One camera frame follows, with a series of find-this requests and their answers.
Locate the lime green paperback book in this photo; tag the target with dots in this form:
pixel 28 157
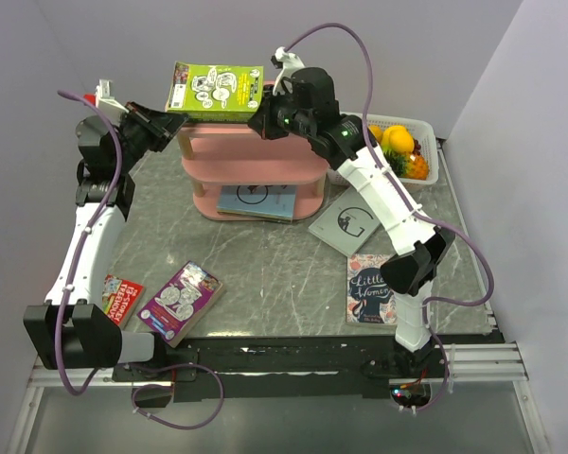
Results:
pixel 215 93

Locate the purple paperback book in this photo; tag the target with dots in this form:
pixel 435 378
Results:
pixel 174 310

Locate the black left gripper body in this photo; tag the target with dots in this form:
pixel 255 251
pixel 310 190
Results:
pixel 133 148

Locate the red Treehouse book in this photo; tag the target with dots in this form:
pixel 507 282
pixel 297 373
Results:
pixel 119 299

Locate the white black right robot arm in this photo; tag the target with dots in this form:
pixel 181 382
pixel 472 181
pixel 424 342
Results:
pixel 419 243

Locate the aluminium rail frame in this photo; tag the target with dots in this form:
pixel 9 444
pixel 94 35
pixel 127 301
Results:
pixel 464 362

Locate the small yellow toy fruit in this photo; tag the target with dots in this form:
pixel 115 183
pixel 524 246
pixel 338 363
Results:
pixel 377 132

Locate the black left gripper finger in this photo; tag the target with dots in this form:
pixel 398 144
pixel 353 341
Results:
pixel 159 134
pixel 155 118

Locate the Little Women book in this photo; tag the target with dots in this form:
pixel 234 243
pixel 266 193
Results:
pixel 369 300

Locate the grey white book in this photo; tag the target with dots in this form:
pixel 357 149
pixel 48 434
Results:
pixel 347 224

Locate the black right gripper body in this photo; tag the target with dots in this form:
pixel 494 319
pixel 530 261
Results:
pixel 292 121

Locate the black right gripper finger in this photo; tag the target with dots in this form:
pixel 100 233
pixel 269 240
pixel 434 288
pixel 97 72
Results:
pixel 270 101
pixel 259 122

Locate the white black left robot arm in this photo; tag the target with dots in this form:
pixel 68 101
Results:
pixel 70 329

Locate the light blue book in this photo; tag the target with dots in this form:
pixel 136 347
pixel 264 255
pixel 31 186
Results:
pixel 275 200

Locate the Wuthering Heights dark blue book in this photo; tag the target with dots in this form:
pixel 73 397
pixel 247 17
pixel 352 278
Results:
pixel 255 215

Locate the white plastic fruit basket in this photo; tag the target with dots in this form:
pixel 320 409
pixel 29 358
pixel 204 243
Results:
pixel 425 145

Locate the pink three-tier shelf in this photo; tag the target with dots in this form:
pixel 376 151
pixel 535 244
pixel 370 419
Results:
pixel 217 155

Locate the black mounting base plate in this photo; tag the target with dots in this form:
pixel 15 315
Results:
pixel 242 367

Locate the toy pineapple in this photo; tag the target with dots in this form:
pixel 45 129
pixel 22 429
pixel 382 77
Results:
pixel 408 166

